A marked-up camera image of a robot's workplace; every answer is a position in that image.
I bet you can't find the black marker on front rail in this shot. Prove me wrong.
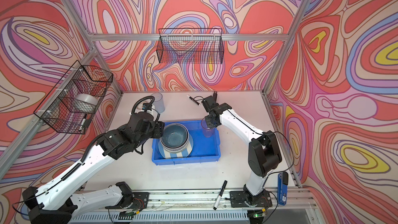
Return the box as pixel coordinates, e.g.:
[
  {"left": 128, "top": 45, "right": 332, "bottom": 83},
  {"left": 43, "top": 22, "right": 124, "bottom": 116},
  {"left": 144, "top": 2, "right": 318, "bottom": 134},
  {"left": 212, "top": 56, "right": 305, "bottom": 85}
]
[{"left": 213, "top": 180, "right": 228, "bottom": 210}]

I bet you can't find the black wire basket on left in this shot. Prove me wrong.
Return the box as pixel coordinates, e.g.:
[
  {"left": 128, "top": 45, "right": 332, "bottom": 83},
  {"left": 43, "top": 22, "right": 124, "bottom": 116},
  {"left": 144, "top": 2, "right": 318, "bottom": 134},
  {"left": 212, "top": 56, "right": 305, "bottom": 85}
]
[{"left": 34, "top": 61, "right": 114, "bottom": 134}]

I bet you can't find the clear tape roll in basket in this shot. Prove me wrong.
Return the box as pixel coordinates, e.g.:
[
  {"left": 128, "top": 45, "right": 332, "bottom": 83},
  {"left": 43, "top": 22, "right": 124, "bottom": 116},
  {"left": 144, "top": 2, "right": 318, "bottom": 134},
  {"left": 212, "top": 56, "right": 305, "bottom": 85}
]
[{"left": 73, "top": 93, "right": 98, "bottom": 114}]

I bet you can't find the black wire basket on back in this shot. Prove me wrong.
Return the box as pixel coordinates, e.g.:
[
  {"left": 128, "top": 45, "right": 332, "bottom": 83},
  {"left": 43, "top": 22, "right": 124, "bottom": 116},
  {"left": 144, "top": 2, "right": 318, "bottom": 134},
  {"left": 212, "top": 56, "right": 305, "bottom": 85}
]
[{"left": 156, "top": 28, "right": 224, "bottom": 64}]

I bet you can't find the black marker near bowls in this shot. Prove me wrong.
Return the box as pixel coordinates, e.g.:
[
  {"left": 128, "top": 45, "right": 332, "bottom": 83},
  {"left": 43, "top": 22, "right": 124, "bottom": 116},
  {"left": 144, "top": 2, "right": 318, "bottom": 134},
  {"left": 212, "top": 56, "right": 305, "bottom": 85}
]
[{"left": 187, "top": 95, "right": 200, "bottom": 105}]

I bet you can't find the blue plastic bin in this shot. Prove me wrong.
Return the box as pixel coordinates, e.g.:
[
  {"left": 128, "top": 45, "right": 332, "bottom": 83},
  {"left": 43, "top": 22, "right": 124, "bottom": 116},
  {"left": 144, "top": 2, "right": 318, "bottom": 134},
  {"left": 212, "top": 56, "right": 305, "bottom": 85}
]
[{"left": 151, "top": 120, "right": 221, "bottom": 166}]

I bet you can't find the pink translucent plastic cup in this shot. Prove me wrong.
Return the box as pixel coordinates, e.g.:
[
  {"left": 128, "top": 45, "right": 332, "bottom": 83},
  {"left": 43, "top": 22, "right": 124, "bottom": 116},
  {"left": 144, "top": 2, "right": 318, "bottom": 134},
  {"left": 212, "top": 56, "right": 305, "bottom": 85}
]
[{"left": 201, "top": 118, "right": 215, "bottom": 138}]

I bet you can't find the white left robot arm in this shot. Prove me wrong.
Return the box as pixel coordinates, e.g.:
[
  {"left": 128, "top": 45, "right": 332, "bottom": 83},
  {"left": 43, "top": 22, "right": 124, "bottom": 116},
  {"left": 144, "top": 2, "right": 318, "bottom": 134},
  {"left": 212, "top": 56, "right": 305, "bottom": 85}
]
[{"left": 22, "top": 112, "right": 165, "bottom": 224}]

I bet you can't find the blue handheld device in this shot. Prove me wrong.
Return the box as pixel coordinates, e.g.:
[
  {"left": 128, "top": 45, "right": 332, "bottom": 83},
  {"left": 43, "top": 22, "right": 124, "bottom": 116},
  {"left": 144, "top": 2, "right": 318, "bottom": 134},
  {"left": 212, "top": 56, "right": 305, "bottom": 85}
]
[{"left": 277, "top": 171, "right": 289, "bottom": 206}]

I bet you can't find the marker in left basket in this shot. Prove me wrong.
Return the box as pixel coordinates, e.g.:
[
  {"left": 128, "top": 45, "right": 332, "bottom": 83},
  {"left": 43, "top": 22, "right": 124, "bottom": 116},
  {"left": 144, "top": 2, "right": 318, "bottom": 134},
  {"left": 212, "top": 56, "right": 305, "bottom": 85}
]
[{"left": 78, "top": 114, "right": 87, "bottom": 132}]

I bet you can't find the aluminium front rail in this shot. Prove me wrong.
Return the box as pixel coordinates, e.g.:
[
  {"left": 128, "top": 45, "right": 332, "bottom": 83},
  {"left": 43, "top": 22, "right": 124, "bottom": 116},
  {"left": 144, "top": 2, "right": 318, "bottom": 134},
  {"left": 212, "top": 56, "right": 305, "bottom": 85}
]
[{"left": 62, "top": 188, "right": 312, "bottom": 214}]

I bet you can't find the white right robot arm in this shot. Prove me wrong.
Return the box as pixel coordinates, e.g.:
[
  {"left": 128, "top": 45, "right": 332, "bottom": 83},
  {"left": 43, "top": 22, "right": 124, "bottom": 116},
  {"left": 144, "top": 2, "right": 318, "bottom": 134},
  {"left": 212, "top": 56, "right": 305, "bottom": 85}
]
[{"left": 201, "top": 96, "right": 283, "bottom": 196}]

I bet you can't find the blue frosted plastic cup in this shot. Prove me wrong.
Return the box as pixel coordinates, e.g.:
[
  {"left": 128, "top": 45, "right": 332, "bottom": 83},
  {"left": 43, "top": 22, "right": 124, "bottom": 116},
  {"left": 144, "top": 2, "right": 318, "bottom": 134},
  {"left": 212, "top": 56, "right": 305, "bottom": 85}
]
[{"left": 152, "top": 92, "right": 165, "bottom": 114}]

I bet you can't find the dark teal bowl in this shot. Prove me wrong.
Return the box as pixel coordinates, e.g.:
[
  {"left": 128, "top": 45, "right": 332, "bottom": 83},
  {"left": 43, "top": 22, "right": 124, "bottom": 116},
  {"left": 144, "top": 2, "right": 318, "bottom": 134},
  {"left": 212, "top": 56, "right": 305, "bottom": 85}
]
[{"left": 160, "top": 123, "right": 189, "bottom": 149}]

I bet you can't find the black wire basket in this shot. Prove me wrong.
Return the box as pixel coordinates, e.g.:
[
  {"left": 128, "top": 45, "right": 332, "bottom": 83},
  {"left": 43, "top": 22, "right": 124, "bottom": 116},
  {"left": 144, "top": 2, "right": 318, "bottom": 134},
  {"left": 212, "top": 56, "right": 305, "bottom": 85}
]
[
  {"left": 34, "top": 61, "right": 114, "bottom": 134},
  {"left": 156, "top": 28, "right": 224, "bottom": 64}
]

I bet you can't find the grey ceramic bowl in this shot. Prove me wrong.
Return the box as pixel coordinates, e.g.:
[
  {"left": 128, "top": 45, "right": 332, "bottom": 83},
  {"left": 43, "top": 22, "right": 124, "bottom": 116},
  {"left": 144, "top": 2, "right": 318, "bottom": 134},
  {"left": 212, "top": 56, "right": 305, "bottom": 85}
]
[{"left": 160, "top": 138, "right": 190, "bottom": 152}]

